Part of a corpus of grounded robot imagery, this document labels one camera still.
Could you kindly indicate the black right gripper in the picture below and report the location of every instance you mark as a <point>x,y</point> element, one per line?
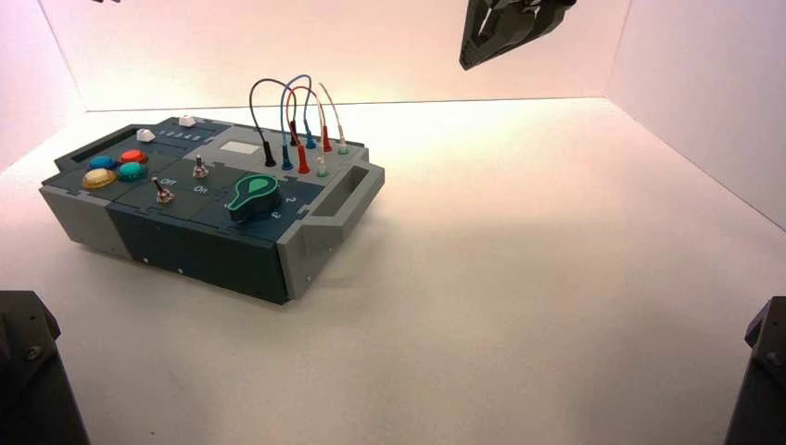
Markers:
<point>556,5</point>

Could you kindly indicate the white slider knob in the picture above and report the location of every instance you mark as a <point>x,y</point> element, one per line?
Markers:
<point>145,135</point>
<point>186,121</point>

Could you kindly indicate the red push button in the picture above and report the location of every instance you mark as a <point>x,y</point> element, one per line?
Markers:
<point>133,156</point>

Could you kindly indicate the blue push button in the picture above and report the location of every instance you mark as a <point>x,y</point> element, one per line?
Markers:
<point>102,162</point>

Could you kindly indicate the green push button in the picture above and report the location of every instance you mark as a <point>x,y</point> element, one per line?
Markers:
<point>132,171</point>

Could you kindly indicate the yellow push button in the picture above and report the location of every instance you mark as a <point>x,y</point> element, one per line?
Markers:
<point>99,178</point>

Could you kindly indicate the white rectangular label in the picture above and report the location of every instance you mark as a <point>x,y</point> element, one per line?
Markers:
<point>239,147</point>

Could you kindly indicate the green rotary knob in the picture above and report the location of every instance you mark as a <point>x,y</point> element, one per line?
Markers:
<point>253,199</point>

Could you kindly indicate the teal and grey control box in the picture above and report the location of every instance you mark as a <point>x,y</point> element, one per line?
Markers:
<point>202,245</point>

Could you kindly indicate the metal toggle switch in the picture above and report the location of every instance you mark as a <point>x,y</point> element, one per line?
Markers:
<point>163,195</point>
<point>200,169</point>

